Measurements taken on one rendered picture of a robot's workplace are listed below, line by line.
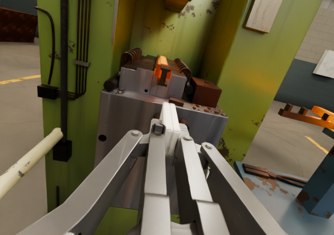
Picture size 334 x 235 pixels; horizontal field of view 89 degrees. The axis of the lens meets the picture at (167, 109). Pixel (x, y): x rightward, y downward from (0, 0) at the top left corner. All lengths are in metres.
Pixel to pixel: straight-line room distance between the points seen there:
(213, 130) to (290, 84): 6.86
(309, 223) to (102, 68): 0.80
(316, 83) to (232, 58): 7.09
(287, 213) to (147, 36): 0.92
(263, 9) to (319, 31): 6.78
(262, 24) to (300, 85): 6.84
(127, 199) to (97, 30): 0.61
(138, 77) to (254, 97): 0.49
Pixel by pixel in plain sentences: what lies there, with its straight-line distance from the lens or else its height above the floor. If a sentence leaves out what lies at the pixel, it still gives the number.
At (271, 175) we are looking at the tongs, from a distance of 0.75.
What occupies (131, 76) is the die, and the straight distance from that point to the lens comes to 0.53.
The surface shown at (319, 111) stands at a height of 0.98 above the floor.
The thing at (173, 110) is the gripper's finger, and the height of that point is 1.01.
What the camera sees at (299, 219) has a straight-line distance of 0.66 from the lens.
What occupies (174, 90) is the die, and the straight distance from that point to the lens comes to 0.54.
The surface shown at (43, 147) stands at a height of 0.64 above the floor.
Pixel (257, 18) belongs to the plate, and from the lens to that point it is 0.71.
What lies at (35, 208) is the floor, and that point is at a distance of 1.41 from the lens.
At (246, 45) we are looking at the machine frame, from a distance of 0.72.
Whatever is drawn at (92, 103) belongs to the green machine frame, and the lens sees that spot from 0.75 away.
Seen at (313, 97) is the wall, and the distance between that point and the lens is 7.86.
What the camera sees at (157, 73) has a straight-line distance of 0.51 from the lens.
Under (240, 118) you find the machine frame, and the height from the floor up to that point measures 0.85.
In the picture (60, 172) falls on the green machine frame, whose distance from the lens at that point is 1.01.
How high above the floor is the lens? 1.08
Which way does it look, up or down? 22 degrees down
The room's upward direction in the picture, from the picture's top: 14 degrees clockwise
